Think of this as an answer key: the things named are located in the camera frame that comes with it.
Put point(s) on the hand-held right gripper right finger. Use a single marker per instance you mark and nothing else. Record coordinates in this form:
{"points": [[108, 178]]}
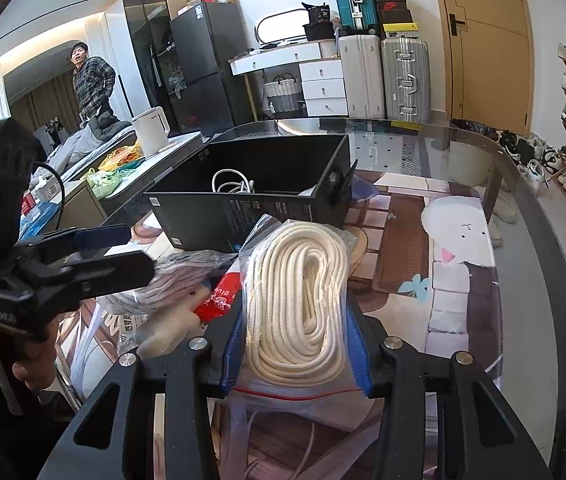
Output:
{"points": [[359, 352]]}

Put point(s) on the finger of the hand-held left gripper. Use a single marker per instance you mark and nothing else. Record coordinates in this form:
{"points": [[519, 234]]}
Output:
{"points": [[103, 235], [123, 272]]}

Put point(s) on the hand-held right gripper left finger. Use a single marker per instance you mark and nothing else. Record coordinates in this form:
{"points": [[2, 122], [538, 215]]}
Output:
{"points": [[236, 347]]}

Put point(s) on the beige soft bundle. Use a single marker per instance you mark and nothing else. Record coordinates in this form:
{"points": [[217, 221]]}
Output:
{"points": [[163, 332]]}

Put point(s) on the person's left hand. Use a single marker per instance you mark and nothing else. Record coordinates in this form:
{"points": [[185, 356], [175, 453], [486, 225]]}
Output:
{"points": [[30, 367]]}

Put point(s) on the green plastic bag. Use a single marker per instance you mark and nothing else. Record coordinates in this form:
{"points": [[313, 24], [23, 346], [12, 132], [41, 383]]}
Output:
{"points": [[105, 182]]}

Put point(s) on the red packet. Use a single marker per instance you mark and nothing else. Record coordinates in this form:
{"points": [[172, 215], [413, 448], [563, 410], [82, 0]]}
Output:
{"points": [[220, 295]]}

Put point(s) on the blue packet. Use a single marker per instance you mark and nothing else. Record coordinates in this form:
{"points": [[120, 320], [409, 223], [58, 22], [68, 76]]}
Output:
{"points": [[38, 220]]}

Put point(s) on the yellow plastic bag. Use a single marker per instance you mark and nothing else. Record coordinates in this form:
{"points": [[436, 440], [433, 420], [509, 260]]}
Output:
{"points": [[120, 157]]}

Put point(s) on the bed with grey bedding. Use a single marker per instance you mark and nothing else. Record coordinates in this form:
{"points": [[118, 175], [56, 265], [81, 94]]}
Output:
{"points": [[83, 145]]}

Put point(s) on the white electric kettle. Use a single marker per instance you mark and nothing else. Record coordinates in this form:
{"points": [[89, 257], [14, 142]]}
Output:
{"points": [[149, 132]]}

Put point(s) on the black cardboard box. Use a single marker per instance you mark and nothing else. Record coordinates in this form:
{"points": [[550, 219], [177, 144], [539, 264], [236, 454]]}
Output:
{"points": [[223, 215]]}

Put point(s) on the pair of beige slippers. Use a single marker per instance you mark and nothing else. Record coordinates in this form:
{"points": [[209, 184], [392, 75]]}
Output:
{"points": [[500, 220]]}

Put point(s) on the black refrigerator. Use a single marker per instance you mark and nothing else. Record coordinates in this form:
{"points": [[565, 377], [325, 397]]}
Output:
{"points": [[208, 60]]}

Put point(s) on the dark glass wardrobe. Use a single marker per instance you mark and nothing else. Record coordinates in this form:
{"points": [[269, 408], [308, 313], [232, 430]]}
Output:
{"points": [[148, 25]]}

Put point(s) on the woven laundry basket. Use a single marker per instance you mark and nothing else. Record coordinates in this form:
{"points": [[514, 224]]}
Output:
{"points": [[283, 95]]}

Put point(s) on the pile of shoes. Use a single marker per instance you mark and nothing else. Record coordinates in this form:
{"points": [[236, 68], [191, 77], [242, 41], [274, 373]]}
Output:
{"points": [[533, 157]]}

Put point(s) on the white dresser with drawers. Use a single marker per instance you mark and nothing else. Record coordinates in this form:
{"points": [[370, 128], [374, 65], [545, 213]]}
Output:
{"points": [[320, 80]]}

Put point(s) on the oval mirror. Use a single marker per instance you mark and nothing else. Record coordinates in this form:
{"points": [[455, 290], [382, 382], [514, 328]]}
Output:
{"points": [[278, 25]]}

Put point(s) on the white suitcase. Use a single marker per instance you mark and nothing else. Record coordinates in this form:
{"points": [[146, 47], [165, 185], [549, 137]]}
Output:
{"points": [[360, 77]]}

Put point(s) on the silver suitcase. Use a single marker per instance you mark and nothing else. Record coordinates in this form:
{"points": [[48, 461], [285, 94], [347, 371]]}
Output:
{"points": [[405, 80]]}

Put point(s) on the black bag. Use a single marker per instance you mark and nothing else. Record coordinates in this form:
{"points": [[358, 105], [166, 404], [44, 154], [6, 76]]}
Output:
{"points": [[318, 22]]}

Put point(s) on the wooden door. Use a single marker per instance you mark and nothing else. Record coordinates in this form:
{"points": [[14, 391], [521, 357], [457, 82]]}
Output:
{"points": [[493, 45]]}

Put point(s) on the stack of shoe boxes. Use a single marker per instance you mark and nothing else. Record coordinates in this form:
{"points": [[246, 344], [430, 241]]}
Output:
{"points": [[393, 10]]}

